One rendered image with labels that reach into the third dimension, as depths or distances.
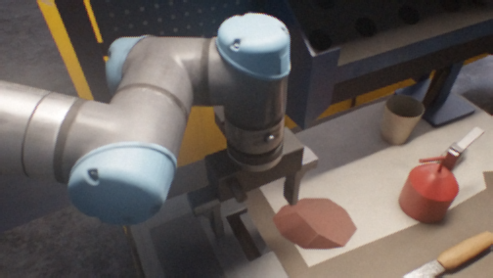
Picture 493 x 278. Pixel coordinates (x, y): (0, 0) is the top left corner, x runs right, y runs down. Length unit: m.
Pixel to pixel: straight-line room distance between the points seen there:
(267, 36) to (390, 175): 0.56
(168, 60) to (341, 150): 0.59
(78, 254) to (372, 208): 1.48
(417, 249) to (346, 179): 0.19
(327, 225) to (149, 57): 0.47
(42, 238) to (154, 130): 1.80
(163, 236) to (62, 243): 1.39
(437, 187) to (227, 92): 0.48
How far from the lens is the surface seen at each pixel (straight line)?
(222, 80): 0.39
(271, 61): 0.37
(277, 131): 0.45
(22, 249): 2.11
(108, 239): 1.96
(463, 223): 0.85
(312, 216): 0.73
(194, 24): 0.68
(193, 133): 1.71
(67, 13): 0.63
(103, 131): 0.32
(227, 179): 0.48
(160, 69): 0.38
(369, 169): 0.87
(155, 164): 0.30
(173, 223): 0.68
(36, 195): 2.29
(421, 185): 0.76
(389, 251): 0.76
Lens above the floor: 1.58
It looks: 45 degrees down
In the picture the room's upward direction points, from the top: 2 degrees counter-clockwise
